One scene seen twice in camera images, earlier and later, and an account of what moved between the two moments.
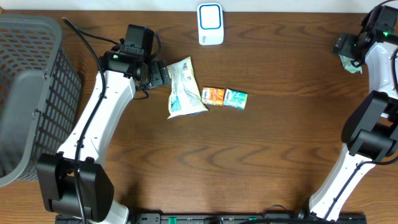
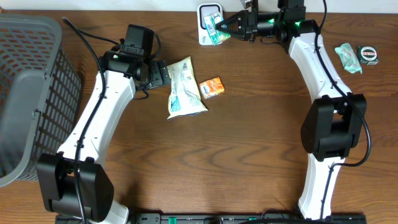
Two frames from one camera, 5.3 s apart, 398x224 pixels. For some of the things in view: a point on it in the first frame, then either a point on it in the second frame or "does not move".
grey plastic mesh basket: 40,90 does not move
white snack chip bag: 185,97 does not move
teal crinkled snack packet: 348,65 does not move
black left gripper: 158,74 does not move
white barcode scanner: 210,23 does not move
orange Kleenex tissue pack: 214,96 to 212,88
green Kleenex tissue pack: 235,99 to 216,37
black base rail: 212,218 does not move
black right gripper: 347,45 to 246,23
